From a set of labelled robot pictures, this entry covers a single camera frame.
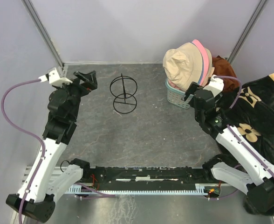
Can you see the right aluminium corner post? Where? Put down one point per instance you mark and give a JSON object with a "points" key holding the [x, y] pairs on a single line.
{"points": [[246, 31]]}

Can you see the left aluminium corner post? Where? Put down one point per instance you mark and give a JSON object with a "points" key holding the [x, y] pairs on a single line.
{"points": [[42, 30]]}

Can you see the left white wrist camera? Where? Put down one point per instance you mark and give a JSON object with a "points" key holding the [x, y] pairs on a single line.
{"points": [[55, 77]]}

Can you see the pink bucket hat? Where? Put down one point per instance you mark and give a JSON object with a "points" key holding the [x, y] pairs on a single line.
{"points": [[203, 52]]}

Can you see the light blue cable duct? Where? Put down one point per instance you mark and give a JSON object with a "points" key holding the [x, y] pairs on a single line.
{"points": [[193, 190]]}

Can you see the beige pink stacked hats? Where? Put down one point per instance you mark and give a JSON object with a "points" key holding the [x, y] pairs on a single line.
{"points": [[210, 68]]}

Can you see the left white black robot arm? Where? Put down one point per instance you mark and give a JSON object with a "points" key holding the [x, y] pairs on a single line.
{"points": [[38, 196]]}

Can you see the beige bucket hat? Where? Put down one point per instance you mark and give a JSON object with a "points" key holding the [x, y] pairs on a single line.
{"points": [[183, 65]]}

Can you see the black wire hat stand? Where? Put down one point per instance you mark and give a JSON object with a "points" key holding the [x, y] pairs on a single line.
{"points": [[123, 89]]}

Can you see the teal plastic basket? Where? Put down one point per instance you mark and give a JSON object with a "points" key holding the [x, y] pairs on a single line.
{"points": [[175, 96]]}

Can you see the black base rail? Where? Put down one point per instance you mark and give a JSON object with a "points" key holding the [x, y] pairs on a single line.
{"points": [[116, 178]]}

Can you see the black floral blanket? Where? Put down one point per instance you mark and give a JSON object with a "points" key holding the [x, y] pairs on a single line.
{"points": [[248, 137]]}

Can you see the aluminium corner post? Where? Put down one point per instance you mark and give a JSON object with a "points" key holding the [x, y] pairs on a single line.
{"points": [[42, 30], [246, 31]]}

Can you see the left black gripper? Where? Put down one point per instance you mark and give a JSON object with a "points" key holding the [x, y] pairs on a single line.
{"points": [[86, 87]]}

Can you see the blue bucket hat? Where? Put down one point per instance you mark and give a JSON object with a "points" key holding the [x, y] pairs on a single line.
{"points": [[203, 67]]}

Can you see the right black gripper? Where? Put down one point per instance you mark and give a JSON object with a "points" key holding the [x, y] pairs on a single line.
{"points": [[193, 86]]}

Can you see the brown cloth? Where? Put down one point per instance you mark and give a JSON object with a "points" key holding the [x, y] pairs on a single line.
{"points": [[223, 68]]}

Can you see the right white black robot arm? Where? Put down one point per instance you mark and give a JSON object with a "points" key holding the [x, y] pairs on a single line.
{"points": [[211, 122]]}

